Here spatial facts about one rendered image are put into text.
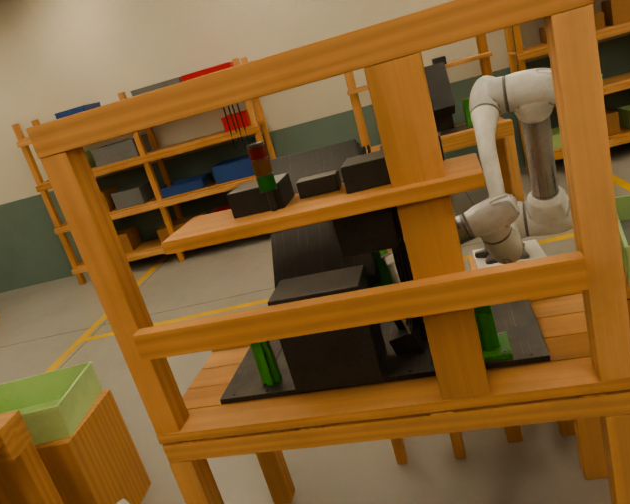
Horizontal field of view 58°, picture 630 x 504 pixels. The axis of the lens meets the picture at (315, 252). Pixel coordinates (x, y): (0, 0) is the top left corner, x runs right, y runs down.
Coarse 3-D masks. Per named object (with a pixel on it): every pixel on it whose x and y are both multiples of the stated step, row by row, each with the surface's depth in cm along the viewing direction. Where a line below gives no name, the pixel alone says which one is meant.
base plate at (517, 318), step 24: (504, 312) 205; (528, 312) 200; (384, 336) 212; (528, 336) 186; (408, 360) 192; (432, 360) 188; (504, 360) 177; (528, 360) 175; (240, 384) 208; (264, 384) 203; (288, 384) 198; (360, 384) 188
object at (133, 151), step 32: (224, 64) 662; (224, 128) 687; (256, 128) 676; (32, 160) 724; (96, 160) 722; (128, 160) 710; (160, 160) 750; (224, 160) 743; (128, 192) 727; (160, 192) 724; (192, 192) 716; (64, 224) 748; (128, 256) 749
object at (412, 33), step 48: (480, 0) 131; (528, 0) 129; (576, 0) 127; (336, 48) 140; (384, 48) 138; (432, 48) 136; (144, 96) 153; (192, 96) 151; (240, 96) 148; (48, 144) 163
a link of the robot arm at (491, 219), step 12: (480, 204) 179; (492, 204) 177; (504, 204) 175; (516, 204) 177; (468, 216) 180; (480, 216) 177; (492, 216) 176; (504, 216) 175; (516, 216) 177; (480, 228) 178; (492, 228) 178; (504, 228) 178; (492, 240) 182
